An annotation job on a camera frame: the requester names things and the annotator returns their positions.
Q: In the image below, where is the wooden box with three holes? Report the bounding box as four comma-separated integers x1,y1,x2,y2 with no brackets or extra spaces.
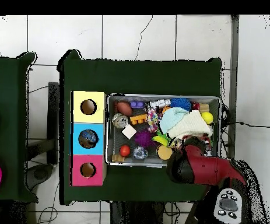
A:
71,90,107,187

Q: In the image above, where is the plain wooden cube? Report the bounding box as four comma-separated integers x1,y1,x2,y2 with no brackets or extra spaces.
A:
121,124,137,140

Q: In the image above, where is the purple spiky ball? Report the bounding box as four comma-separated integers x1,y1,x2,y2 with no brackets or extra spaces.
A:
134,129,154,149

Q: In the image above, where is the silver toy robot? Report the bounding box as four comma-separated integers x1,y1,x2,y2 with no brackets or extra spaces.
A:
148,99,171,109

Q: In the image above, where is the orange plastic building block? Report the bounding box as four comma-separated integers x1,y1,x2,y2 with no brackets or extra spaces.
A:
129,114,148,125

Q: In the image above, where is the light blue muslin cloth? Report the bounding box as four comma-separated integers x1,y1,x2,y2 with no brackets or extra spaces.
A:
159,107,190,134

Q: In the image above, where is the dark green table cloth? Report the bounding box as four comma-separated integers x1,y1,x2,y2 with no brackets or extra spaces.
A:
0,51,38,203
58,49,225,207

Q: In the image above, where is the silver mesh bin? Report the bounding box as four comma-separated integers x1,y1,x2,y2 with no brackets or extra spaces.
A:
105,93,222,168

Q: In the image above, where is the blue stringy koosh ball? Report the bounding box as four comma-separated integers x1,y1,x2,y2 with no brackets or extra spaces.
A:
170,97,192,111

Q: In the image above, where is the cream muslin cloth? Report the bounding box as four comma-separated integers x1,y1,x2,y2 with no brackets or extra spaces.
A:
167,110,213,139

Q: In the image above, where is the black floor cable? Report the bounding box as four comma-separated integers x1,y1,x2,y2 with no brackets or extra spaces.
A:
220,120,270,128

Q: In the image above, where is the brown toy football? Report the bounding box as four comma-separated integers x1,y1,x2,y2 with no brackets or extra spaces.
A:
116,101,134,117

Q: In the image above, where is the small clear bottle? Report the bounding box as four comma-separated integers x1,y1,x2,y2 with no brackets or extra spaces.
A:
132,145,148,160

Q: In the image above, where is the grey metal post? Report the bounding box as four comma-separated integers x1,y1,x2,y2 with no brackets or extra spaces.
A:
226,15,240,162

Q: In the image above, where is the crushed drink can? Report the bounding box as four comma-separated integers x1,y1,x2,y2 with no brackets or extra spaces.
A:
111,113,129,129

